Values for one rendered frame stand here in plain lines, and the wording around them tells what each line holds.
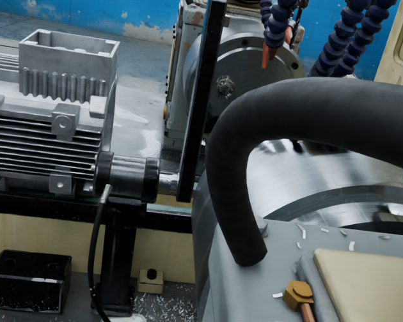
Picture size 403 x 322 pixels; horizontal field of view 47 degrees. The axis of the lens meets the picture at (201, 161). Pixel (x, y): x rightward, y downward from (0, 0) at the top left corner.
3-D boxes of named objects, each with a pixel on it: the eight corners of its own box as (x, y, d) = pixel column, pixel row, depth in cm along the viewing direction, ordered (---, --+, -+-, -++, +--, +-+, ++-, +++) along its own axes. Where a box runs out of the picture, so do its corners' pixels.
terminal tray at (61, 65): (115, 86, 74) (119, 41, 71) (107, 108, 65) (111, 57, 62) (38, 75, 73) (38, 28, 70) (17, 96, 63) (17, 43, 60)
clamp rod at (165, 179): (180, 186, 62) (182, 173, 62) (180, 194, 61) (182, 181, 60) (119, 179, 61) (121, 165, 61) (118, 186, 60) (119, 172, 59)
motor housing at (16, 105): (110, 161, 84) (120, 57, 76) (94, 218, 67) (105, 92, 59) (-5, 146, 82) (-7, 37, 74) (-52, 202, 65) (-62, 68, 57)
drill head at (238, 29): (265, 110, 129) (287, 17, 118) (296, 170, 96) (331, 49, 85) (174, 96, 126) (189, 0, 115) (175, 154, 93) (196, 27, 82)
